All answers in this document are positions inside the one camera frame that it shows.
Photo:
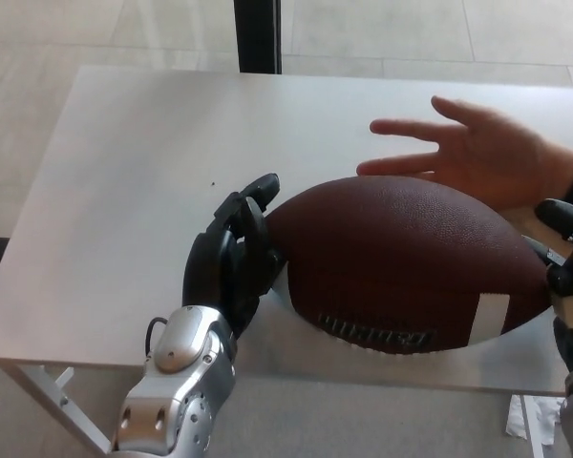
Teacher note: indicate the robot left black hand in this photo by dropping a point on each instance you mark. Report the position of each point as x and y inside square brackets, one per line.
[210, 267]

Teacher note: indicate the black window frame post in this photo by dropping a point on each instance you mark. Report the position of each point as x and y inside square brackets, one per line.
[258, 35]

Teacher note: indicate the brown leather Franklin football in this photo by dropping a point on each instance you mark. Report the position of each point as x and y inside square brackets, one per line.
[401, 257]

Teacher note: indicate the white crumpled paper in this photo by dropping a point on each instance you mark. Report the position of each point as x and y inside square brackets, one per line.
[518, 417]

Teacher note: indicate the robot left silver arm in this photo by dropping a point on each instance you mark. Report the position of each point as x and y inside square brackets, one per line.
[181, 381]

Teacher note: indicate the white diagonal desk brace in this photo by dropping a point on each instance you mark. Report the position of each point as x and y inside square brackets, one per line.
[57, 401]

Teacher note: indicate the person's bare hand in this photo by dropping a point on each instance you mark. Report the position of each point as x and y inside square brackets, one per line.
[496, 152]

